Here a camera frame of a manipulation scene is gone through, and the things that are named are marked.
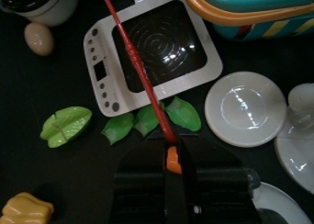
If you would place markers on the beige toy egg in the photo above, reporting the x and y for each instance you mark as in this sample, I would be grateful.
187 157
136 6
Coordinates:
38 39

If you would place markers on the orange toy carrot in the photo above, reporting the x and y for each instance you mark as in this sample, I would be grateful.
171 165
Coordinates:
172 160

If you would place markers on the green toy starfruit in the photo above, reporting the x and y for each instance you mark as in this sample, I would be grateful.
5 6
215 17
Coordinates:
67 126

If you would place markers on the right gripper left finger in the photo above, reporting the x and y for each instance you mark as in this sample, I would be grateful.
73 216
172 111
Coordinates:
140 184

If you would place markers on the teal basket orange rim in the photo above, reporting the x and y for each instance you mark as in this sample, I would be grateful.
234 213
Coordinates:
244 18

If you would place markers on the white toy induction stove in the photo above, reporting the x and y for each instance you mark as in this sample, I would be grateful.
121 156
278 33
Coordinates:
101 90

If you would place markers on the small white toy plate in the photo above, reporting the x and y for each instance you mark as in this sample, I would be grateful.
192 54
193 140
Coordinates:
244 108

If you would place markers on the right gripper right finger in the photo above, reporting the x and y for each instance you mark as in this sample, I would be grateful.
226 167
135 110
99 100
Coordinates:
212 184

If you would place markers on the white toy bowl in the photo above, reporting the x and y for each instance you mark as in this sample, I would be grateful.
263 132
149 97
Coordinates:
282 200

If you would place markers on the yellow toy bell pepper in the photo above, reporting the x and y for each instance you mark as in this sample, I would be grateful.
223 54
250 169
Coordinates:
24 210

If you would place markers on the green toy leaf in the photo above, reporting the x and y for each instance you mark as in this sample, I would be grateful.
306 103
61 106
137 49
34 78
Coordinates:
185 114
144 121
117 128

